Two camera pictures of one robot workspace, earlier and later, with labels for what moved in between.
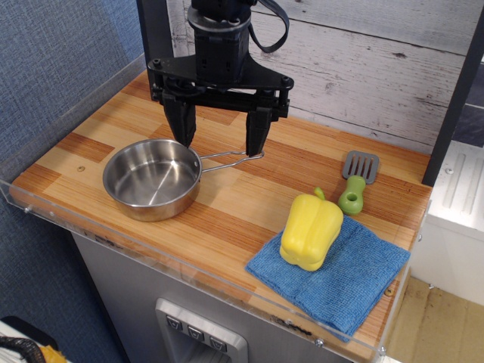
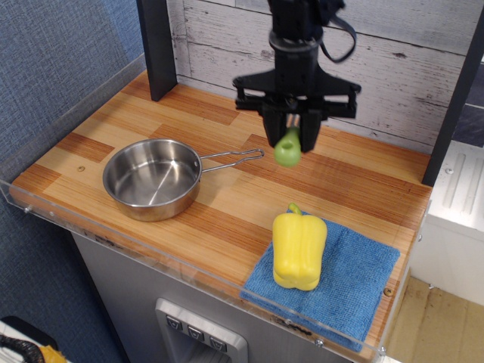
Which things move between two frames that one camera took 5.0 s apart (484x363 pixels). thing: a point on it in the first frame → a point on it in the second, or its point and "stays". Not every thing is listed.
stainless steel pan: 159,179 stays
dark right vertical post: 474,51 stays
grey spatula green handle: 360,168 → 287,152
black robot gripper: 222,75 → 297,83
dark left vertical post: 156,32 stays
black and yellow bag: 22,342 stays
